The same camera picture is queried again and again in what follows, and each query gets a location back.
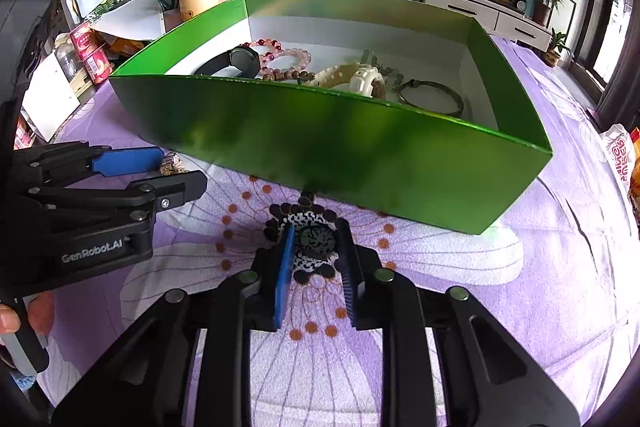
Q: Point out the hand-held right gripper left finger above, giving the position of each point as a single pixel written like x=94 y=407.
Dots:
x=282 y=279

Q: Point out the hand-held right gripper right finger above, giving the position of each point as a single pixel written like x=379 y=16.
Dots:
x=350 y=279

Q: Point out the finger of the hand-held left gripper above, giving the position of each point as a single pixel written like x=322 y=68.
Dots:
x=175 y=192
x=130 y=160

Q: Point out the gold flower brooch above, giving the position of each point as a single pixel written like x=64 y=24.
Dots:
x=172 y=164

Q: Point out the small round rhinestone brooch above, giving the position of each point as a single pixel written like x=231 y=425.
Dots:
x=312 y=241

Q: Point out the green cardboard box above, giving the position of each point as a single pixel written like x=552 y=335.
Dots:
x=325 y=142

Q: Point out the black wristwatch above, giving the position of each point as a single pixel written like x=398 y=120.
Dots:
x=235 y=62

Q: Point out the black bangle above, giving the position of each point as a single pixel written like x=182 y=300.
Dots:
x=430 y=99

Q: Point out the cream wristwatch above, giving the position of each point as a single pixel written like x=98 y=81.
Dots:
x=357 y=79

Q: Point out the person's left hand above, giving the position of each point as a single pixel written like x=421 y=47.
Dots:
x=7 y=319

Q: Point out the white square box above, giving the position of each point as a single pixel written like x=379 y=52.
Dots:
x=50 y=99

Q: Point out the red snack cans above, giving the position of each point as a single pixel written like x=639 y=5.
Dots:
x=97 y=64

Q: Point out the orange snack packet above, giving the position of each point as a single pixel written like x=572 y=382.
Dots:
x=125 y=44

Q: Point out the pink drink can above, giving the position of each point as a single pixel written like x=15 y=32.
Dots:
x=84 y=38

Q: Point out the white paper sheet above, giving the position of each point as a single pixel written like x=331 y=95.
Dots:
x=132 y=17

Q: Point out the purple floral tablecloth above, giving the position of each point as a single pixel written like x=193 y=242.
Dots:
x=500 y=307

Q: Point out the white tv cabinet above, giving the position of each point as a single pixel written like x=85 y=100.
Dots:
x=435 y=4

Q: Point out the white plastic bag red print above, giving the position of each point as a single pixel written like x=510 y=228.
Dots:
x=619 y=162

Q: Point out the small potted plant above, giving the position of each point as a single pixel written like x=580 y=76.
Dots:
x=557 y=49

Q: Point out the small round table clock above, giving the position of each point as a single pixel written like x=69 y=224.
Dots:
x=521 y=4

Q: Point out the tall potted plant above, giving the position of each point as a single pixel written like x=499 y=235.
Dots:
x=545 y=2

